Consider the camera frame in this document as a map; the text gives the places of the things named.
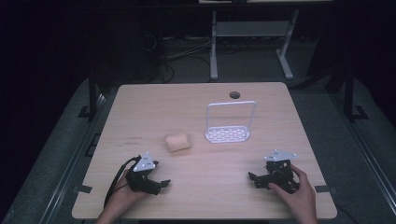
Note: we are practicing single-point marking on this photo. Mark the white plastic sponge rack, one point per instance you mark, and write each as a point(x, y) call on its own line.
point(229, 123)

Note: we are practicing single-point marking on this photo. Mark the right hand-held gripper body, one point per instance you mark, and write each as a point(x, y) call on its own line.
point(280, 174)

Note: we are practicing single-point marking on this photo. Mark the black metal stand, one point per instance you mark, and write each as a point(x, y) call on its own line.
point(93, 93)
point(350, 93)

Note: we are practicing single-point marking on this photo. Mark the person's left hand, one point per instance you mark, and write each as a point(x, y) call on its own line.
point(123, 197)

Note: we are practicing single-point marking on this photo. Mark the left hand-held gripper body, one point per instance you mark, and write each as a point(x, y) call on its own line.
point(140, 175)

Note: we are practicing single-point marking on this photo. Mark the yellow sponge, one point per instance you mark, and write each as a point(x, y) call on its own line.
point(177, 142)

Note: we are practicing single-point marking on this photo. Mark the person's right hand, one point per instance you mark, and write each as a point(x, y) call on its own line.
point(295, 196)

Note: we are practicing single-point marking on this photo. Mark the grey metal desk frame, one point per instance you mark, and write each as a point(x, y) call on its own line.
point(252, 43)

